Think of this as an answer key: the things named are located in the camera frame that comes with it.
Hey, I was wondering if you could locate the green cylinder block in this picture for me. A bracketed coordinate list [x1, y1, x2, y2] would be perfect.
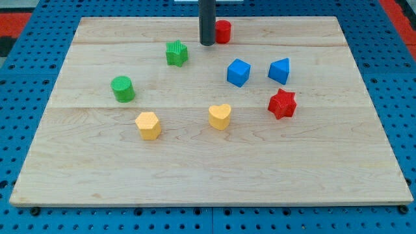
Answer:
[110, 76, 135, 103]

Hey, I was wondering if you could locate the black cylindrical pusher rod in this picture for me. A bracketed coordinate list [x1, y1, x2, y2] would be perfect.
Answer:
[198, 0, 216, 46]

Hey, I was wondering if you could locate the green star block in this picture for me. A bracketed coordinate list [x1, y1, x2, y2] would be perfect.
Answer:
[166, 40, 189, 67]

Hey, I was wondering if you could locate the yellow heart block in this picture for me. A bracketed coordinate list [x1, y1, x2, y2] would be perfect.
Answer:
[209, 104, 231, 131]

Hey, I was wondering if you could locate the blue cube block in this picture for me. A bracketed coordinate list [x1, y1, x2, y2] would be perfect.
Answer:
[226, 58, 251, 88]

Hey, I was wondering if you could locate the red star block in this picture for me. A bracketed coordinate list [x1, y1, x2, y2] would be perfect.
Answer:
[268, 88, 297, 120]

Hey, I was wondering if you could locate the blue triangular prism block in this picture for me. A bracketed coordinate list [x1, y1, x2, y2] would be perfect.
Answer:
[268, 58, 290, 85]

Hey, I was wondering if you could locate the blue perforated pegboard base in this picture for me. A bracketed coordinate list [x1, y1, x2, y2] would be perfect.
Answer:
[1, 1, 415, 233]

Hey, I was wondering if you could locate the yellow hexagon block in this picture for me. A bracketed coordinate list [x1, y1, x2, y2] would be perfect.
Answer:
[135, 112, 161, 140]

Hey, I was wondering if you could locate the red cylinder block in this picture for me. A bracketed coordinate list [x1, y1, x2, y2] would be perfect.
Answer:
[215, 19, 231, 44]

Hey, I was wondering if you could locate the light wooden board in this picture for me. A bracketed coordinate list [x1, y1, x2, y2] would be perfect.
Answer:
[10, 16, 413, 207]

